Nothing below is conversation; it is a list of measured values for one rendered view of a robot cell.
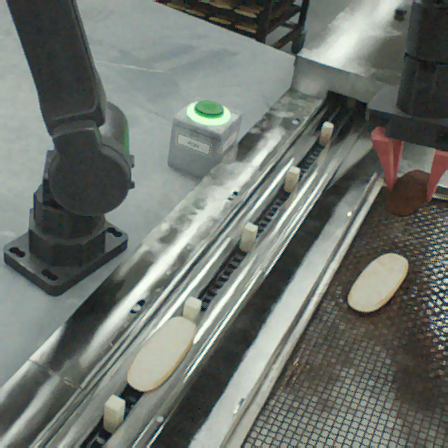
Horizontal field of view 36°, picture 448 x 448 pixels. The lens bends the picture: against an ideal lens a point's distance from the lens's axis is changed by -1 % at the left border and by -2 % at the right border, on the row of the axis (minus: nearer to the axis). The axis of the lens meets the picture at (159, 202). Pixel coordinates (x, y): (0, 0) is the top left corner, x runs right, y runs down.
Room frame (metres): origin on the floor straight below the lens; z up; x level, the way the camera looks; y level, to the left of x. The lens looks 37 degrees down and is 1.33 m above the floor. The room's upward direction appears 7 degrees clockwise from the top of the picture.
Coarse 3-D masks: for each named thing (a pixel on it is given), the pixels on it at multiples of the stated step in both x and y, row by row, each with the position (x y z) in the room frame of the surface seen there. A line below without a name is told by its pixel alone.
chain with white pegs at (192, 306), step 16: (336, 128) 0.91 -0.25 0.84; (320, 144) 0.85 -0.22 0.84; (304, 160) 0.80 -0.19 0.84; (288, 176) 0.73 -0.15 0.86; (288, 192) 0.73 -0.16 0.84; (272, 208) 0.69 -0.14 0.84; (256, 224) 0.65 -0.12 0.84; (256, 240) 0.62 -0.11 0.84; (240, 256) 0.59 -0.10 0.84; (224, 272) 0.56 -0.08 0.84; (208, 288) 0.53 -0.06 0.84; (192, 304) 0.47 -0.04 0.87; (192, 320) 0.47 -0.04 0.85; (112, 400) 0.35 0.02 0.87; (128, 400) 0.38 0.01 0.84; (112, 416) 0.34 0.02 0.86; (112, 432) 0.34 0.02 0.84
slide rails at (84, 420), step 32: (320, 128) 0.88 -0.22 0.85; (352, 128) 0.90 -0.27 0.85; (288, 160) 0.78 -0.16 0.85; (320, 160) 0.79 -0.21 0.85; (256, 192) 0.70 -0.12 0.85; (224, 256) 0.57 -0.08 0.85; (256, 256) 0.58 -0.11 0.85; (192, 288) 0.52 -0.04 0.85; (224, 288) 0.52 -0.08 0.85; (160, 320) 0.47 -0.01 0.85; (128, 352) 0.42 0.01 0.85; (192, 352) 0.43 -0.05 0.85; (128, 384) 0.39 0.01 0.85; (96, 416) 0.35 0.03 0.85; (128, 416) 0.35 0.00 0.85
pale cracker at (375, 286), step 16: (384, 256) 0.54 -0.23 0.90; (400, 256) 0.54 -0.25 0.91; (368, 272) 0.51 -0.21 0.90; (384, 272) 0.51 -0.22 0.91; (400, 272) 0.51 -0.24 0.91; (352, 288) 0.49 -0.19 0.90; (368, 288) 0.49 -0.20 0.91; (384, 288) 0.49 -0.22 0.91; (352, 304) 0.47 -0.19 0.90; (368, 304) 0.47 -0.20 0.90; (384, 304) 0.47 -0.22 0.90
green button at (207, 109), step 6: (198, 102) 0.81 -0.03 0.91; (204, 102) 0.81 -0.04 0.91; (210, 102) 0.81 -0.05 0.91; (216, 102) 0.81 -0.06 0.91; (198, 108) 0.79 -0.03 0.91; (204, 108) 0.79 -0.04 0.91; (210, 108) 0.79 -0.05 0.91; (216, 108) 0.80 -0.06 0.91; (222, 108) 0.80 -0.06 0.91; (198, 114) 0.78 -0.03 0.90; (204, 114) 0.78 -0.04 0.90; (210, 114) 0.78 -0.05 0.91; (216, 114) 0.78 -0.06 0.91; (222, 114) 0.79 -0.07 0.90
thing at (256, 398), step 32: (352, 224) 0.60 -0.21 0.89; (384, 224) 0.61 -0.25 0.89; (416, 224) 0.61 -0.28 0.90; (352, 256) 0.55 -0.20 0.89; (416, 256) 0.55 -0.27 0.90; (320, 288) 0.50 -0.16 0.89; (320, 320) 0.45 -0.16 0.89; (352, 320) 0.45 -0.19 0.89; (384, 320) 0.45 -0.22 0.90; (288, 352) 0.41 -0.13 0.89; (320, 352) 0.41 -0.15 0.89; (352, 352) 0.41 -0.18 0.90; (384, 352) 0.41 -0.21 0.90; (416, 352) 0.41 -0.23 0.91; (256, 384) 0.36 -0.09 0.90; (352, 384) 0.37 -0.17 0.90; (384, 384) 0.38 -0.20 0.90; (416, 384) 0.38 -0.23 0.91; (256, 416) 0.34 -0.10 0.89; (320, 416) 0.34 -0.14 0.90; (352, 416) 0.34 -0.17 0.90
